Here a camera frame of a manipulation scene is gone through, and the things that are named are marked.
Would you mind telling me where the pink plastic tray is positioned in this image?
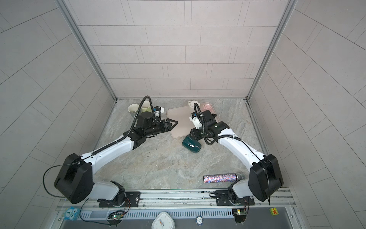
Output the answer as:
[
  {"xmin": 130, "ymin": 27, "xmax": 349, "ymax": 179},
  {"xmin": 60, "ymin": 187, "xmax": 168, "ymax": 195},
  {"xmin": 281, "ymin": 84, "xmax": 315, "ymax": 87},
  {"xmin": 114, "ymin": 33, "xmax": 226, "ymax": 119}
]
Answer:
[{"xmin": 166, "ymin": 102, "xmax": 219, "ymax": 138}]

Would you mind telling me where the yellow warning sticker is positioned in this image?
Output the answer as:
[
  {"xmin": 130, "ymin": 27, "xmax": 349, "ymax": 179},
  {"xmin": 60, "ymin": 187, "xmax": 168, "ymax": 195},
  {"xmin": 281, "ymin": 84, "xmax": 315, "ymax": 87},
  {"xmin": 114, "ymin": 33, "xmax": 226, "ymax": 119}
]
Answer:
[{"xmin": 270, "ymin": 208, "xmax": 279, "ymax": 216}]

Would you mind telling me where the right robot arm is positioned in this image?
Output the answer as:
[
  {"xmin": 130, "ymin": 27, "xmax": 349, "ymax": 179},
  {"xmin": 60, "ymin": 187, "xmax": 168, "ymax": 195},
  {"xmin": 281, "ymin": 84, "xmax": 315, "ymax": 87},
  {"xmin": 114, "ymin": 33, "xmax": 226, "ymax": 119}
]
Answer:
[{"xmin": 189, "ymin": 110, "xmax": 284, "ymax": 204}]

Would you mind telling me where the light green mug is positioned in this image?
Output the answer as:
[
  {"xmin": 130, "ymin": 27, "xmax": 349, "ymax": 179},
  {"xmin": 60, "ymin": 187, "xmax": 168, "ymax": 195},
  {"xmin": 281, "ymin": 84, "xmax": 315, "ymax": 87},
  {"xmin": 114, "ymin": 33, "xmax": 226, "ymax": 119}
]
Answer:
[{"xmin": 141, "ymin": 99, "xmax": 152, "ymax": 113}]

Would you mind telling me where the white kitchen timer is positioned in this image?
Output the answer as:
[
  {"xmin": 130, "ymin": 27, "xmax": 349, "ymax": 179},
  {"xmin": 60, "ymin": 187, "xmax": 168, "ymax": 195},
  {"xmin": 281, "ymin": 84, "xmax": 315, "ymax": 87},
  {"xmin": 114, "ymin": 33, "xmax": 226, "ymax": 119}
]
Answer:
[{"xmin": 152, "ymin": 212, "xmax": 175, "ymax": 229}]

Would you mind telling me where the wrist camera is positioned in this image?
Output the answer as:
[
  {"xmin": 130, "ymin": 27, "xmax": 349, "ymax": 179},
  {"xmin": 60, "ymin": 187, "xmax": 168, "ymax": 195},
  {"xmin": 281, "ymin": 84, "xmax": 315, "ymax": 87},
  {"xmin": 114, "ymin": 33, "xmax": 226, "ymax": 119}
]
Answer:
[
  {"xmin": 152, "ymin": 106, "xmax": 165, "ymax": 117},
  {"xmin": 189, "ymin": 112, "xmax": 202, "ymax": 129}
]

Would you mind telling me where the white mug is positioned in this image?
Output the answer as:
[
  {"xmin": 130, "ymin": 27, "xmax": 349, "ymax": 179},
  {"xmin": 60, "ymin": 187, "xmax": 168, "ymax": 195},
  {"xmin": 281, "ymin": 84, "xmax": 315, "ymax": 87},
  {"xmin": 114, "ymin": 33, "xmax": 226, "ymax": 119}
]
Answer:
[{"xmin": 188, "ymin": 100, "xmax": 200, "ymax": 112}]

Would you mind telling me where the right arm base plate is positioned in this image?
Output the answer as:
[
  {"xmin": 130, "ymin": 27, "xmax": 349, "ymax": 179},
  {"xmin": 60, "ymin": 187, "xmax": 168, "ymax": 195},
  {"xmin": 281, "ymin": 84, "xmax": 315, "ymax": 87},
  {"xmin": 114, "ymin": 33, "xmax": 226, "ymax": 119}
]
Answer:
[{"xmin": 209, "ymin": 190, "xmax": 255, "ymax": 206}]

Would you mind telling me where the glittery cylindrical bottle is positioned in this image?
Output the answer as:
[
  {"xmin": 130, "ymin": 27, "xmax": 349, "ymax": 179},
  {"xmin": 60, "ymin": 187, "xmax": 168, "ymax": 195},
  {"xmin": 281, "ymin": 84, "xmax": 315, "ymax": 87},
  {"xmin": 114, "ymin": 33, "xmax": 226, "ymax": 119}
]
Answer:
[{"xmin": 203, "ymin": 172, "xmax": 246, "ymax": 183}]

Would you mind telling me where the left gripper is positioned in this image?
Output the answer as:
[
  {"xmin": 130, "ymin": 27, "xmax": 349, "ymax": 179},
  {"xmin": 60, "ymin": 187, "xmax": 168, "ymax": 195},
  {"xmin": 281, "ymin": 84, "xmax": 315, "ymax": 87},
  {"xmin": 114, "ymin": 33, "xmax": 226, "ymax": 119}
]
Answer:
[{"xmin": 143, "ymin": 119, "xmax": 178, "ymax": 137}]

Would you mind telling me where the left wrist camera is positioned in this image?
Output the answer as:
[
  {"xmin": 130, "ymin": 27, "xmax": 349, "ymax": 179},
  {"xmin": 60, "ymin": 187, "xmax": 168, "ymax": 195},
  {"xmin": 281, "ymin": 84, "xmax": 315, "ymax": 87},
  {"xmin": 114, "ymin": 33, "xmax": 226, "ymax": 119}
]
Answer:
[{"xmin": 152, "ymin": 106, "xmax": 165, "ymax": 117}]

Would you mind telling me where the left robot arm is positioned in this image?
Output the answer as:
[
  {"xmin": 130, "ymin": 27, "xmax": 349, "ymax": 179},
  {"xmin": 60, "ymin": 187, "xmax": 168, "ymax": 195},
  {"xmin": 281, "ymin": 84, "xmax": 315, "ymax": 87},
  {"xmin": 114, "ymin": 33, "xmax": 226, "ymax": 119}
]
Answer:
[{"xmin": 54, "ymin": 118, "xmax": 178, "ymax": 207}]

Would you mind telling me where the dark green mug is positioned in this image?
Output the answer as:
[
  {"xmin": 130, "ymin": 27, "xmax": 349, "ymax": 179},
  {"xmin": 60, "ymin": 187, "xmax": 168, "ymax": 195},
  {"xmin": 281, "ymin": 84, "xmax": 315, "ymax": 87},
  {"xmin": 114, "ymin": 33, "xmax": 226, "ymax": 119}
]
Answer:
[{"xmin": 182, "ymin": 135, "xmax": 202, "ymax": 153}]

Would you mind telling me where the left circuit board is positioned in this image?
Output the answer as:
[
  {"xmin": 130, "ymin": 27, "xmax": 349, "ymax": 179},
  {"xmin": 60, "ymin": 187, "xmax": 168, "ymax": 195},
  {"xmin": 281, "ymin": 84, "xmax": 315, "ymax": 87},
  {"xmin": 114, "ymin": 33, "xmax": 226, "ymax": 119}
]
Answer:
[{"xmin": 107, "ymin": 210, "xmax": 125, "ymax": 226}]

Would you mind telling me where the round blue badge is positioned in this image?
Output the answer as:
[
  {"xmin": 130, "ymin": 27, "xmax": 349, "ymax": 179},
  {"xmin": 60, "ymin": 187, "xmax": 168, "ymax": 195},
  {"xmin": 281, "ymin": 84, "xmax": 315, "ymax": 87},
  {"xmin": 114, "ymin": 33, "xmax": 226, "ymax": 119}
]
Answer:
[{"xmin": 195, "ymin": 216, "xmax": 204, "ymax": 226}]

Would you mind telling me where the blue owl sticker box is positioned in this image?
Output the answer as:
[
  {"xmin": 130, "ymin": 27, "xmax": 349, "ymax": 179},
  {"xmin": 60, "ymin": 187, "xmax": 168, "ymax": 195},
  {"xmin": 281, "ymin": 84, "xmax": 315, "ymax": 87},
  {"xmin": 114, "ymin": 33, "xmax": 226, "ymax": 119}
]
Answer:
[{"xmin": 64, "ymin": 207, "xmax": 80, "ymax": 221}]

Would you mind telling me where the pink mug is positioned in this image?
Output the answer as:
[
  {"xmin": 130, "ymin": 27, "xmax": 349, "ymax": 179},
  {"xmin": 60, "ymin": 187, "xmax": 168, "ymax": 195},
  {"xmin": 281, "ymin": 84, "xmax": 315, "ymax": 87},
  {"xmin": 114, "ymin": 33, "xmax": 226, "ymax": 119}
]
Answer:
[{"xmin": 200, "ymin": 103, "xmax": 214, "ymax": 113}]

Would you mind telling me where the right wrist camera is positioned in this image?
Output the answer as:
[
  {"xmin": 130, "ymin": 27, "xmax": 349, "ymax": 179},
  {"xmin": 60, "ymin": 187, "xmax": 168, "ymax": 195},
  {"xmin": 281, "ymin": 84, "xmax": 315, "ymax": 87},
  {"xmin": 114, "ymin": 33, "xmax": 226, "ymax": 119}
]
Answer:
[{"xmin": 189, "ymin": 112, "xmax": 202, "ymax": 129}]

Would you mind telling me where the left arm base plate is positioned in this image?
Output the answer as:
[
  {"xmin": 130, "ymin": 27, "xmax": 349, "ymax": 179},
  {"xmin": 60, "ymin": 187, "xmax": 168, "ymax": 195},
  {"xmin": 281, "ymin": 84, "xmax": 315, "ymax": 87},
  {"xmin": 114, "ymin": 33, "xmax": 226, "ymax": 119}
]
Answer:
[{"xmin": 97, "ymin": 191, "xmax": 141, "ymax": 208}]

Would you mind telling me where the circuit board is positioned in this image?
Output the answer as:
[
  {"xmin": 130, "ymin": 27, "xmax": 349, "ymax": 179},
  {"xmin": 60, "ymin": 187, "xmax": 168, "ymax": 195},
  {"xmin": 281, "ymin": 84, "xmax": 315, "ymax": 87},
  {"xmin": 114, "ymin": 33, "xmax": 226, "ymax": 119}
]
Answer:
[
  {"xmin": 107, "ymin": 210, "xmax": 125, "ymax": 226},
  {"xmin": 232, "ymin": 208, "xmax": 248, "ymax": 223}
]

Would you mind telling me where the right corrugated cable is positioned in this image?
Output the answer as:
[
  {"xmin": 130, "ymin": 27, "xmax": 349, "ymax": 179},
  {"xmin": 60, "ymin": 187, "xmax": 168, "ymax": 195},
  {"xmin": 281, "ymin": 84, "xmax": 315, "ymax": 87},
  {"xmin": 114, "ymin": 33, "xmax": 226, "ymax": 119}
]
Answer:
[{"xmin": 193, "ymin": 102, "xmax": 244, "ymax": 146}]

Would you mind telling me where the aluminium mounting rail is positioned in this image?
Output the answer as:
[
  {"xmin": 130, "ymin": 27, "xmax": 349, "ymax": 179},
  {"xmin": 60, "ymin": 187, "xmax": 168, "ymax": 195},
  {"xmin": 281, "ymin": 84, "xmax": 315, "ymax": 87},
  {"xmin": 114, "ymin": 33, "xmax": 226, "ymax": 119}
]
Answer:
[{"xmin": 57, "ymin": 187, "xmax": 296, "ymax": 211}]

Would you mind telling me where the right circuit board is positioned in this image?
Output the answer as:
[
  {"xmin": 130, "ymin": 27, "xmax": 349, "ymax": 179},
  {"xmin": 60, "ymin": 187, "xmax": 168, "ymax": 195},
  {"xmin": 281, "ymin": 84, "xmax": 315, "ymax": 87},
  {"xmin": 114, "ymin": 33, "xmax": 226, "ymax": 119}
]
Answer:
[{"xmin": 232, "ymin": 208, "xmax": 248, "ymax": 223}]

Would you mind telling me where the left corrugated cable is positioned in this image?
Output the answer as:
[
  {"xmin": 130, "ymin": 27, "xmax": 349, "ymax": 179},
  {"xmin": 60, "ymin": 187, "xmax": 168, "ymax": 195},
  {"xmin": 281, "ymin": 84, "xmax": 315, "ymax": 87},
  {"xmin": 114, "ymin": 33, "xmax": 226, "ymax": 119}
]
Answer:
[{"xmin": 91, "ymin": 95, "xmax": 155, "ymax": 155}]

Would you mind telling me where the corrugated cable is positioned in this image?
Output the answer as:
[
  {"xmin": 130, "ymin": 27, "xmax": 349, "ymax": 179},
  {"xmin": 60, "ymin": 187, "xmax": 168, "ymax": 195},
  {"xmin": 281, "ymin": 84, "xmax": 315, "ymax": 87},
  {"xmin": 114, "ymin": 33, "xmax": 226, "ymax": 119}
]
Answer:
[
  {"xmin": 193, "ymin": 102, "xmax": 244, "ymax": 146},
  {"xmin": 91, "ymin": 95, "xmax": 155, "ymax": 155}
]

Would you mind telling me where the grey mug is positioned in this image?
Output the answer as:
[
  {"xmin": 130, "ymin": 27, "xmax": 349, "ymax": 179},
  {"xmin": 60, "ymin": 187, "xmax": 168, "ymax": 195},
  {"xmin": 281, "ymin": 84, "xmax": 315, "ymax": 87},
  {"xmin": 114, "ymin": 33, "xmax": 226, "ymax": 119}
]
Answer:
[{"xmin": 128, "ymin": 104, "xmax": 139, "ymax": 117}]

